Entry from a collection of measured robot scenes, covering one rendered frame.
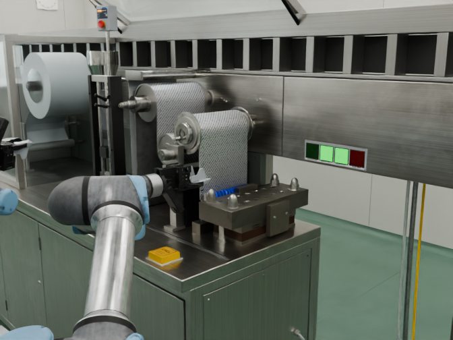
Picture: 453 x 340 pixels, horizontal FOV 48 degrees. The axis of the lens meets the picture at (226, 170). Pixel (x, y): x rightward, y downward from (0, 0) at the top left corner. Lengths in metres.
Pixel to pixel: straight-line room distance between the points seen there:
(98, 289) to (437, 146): 1.03
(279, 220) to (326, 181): 2.97
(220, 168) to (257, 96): 0.33
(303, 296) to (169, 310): 0.56
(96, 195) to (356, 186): 3.56
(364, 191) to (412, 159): 2.90
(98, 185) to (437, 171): 0.96
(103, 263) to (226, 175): 0.88
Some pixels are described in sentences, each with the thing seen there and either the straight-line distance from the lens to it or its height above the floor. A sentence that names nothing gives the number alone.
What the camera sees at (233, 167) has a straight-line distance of 1.85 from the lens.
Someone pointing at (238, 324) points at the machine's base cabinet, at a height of 0.67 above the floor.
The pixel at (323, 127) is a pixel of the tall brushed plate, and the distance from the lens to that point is 1.77.
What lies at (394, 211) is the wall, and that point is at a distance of 4.40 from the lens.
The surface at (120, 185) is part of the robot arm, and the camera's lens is 1.18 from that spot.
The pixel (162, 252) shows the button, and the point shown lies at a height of 0.92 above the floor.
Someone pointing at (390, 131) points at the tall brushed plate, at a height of 1.29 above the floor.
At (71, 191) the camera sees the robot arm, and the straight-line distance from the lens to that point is 1.19.
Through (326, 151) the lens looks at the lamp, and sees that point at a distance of 1.76.
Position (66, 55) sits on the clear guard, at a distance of 2.59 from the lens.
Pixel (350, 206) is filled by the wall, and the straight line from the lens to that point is 4.61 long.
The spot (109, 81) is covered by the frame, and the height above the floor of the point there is 1.42.
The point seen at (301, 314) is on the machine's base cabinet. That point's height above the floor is 0.58.
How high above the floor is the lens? 1.52
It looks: 13 degrees down
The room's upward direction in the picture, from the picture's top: straight up
